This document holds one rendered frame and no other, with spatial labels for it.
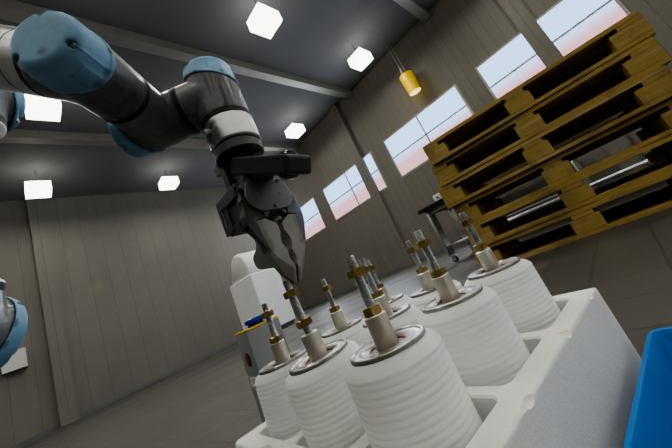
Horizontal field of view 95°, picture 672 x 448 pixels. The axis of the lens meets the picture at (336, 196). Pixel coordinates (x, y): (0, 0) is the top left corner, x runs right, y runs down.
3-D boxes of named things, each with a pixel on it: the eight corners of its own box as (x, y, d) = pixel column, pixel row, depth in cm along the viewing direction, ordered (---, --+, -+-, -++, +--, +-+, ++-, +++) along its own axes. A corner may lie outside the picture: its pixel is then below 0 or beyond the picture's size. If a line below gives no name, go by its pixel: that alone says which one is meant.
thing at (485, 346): (577, 432, 34) (491, 277, 39) (607, 504, 26) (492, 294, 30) (492, 447, 38) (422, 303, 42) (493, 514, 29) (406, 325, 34)
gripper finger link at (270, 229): (278, 292, 42) (255, 232, 45) (302, 279, 39) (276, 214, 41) (259, 300, 40) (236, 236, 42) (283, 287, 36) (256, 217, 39)
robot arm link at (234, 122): (261, 113, 47) (210, 106, 41) (272, 137, 46) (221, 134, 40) (240, 141, 52) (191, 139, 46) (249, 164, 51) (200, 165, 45)
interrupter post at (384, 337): (384, 356, 27) (368, 319, 28) (373, 354, 29) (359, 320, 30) (405, 343, 28) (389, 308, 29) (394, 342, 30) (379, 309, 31)
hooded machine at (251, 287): (298, 321, 616) (269, 242, 660) (269, 336, 560) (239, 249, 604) (275, 330, 665) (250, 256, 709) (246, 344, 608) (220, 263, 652)
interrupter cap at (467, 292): (485, 284, 38) (482, 279, 38) (484, 298, 32) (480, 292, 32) (429, 305, 41) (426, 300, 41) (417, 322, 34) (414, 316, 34)
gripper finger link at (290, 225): (295, 286, 45) (272, 228, 47) (319, 272, 41) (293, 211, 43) (278, 293, 42) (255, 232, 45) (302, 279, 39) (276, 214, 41)
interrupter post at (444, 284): (463, 296, 37) (450, 270, 38) (462, 301, 35) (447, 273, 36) (445, 303, 38) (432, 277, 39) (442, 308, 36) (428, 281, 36)
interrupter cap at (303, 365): (337, 342, 42) (335, 336, 42) (358, 344, 35) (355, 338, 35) (286, 373, 38) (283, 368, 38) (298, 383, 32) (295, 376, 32)
